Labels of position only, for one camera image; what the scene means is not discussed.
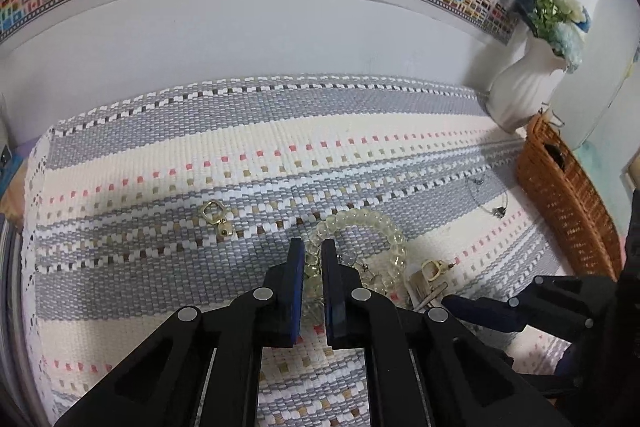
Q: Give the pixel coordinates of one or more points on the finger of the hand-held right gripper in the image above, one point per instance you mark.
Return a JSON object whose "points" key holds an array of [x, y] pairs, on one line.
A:
{"points": [[480, 309], [572, 364]]}

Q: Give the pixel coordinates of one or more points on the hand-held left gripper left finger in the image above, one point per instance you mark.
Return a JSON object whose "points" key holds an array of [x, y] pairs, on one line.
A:
{"points": [[295, 287]]}

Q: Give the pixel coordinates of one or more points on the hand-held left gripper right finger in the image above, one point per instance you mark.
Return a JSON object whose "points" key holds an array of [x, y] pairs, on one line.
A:
{"points": [[330, 292]]}

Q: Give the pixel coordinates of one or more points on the brown wicker basket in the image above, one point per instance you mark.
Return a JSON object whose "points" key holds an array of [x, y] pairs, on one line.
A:
{"points": [[570, 217]]}

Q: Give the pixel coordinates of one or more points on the silver hook earring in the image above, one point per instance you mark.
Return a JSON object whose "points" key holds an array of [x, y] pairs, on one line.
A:
{"points": [[367, 269]]}

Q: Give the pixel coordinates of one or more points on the silver hair clip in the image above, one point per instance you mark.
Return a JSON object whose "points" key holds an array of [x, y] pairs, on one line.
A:
{"points": [[425, 294]]}

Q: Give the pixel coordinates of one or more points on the thin silver hoop earring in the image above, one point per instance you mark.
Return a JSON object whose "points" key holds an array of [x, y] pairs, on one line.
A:
{"points": [[474, 187], [498, 207]]}

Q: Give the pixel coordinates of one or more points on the striped woven mat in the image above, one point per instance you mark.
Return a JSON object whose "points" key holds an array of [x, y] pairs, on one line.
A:
{"points": [[200, 147]]}

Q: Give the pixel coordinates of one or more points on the white ribbed vase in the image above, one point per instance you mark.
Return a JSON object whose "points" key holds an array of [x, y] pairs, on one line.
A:
{"points": [[520, 92]]}

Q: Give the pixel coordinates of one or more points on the blue and white flower bouquet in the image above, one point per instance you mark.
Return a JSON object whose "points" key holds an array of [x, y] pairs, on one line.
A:
{"points": [[550, 7]]}

